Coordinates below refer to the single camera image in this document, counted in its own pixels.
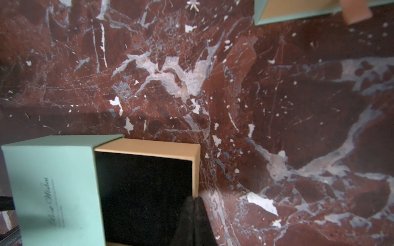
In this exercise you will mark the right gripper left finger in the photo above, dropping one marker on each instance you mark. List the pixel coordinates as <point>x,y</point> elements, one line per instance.
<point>184,234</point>

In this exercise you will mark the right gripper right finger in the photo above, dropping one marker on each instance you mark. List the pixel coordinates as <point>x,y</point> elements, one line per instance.
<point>203,233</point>

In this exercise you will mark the mint drawer jewelry box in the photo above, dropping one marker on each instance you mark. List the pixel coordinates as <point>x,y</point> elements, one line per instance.
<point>90,190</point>

